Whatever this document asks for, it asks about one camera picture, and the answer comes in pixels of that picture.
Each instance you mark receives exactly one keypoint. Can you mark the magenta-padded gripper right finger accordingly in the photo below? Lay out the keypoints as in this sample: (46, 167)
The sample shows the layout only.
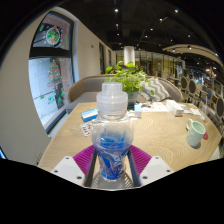
(155, 168)

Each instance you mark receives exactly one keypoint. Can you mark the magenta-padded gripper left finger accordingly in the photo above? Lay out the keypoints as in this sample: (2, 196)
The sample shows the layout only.
(68, 168)

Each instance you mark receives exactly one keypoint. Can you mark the clear bottle with blue label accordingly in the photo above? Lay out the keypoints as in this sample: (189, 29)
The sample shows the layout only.
(111, 140)

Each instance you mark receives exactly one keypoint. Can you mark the light green ceramic mug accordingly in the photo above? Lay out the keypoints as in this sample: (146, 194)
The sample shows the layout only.
(196, 133)

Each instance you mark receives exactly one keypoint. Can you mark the blue and white packet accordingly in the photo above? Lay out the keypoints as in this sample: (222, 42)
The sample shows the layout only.
(89, 114)

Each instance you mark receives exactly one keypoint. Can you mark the small light blue box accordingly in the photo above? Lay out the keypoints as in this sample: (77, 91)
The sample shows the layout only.
(138, 110)

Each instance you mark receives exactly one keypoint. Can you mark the white paper sheet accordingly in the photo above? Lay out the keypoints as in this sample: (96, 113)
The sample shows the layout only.
(155, 106)

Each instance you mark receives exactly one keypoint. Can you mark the white booklet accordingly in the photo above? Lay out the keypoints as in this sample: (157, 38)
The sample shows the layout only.
(191, 110)

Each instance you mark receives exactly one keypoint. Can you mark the curved grey sofa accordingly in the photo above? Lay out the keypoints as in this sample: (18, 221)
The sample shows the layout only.
(83, 93)

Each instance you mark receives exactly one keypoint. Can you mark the green potted plant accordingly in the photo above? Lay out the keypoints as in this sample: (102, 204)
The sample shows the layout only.
(128, 78)

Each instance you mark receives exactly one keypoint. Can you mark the group of ceiling lights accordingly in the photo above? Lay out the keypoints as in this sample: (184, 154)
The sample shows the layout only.
(116, 10)

